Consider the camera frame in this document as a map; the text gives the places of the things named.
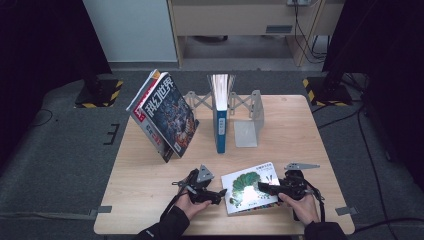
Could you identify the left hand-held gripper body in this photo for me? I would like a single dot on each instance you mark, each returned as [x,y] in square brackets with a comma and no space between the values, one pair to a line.
[200,186]

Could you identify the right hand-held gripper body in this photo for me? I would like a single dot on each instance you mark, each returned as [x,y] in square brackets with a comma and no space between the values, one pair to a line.
[295,186]

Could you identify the white caterpillar picture book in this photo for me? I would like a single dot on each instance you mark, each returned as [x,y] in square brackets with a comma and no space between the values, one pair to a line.
[246,190]

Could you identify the grey expandable metal book rack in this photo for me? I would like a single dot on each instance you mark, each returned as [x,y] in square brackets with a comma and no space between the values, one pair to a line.
[246,131]

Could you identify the blue hardcover book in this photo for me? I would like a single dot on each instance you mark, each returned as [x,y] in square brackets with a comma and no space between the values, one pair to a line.
[220,126]

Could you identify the dark illustrated cover magazine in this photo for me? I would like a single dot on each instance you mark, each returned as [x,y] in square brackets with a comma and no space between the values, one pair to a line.
[171,115]

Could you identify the person's left hand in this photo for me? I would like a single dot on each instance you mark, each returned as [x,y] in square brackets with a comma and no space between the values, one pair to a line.
[190,208]

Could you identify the person's right hand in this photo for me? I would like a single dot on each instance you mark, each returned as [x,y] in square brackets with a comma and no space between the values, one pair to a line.
[305,210]

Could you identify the striped edge black stand base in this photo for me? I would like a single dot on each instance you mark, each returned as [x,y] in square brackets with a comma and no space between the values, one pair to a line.
[328,93]
[100,95]

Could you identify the black curtain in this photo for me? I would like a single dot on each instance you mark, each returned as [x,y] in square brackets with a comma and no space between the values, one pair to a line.
[390,50]
[40,50]

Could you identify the white panel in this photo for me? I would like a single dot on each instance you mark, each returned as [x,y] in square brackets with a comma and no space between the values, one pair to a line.
[130,30]

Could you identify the light wooden desk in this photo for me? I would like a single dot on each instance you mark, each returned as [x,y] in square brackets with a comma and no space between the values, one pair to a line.
[233,18]

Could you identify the white power strip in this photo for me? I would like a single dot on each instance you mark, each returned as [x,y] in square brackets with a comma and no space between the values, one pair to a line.
[296,2]

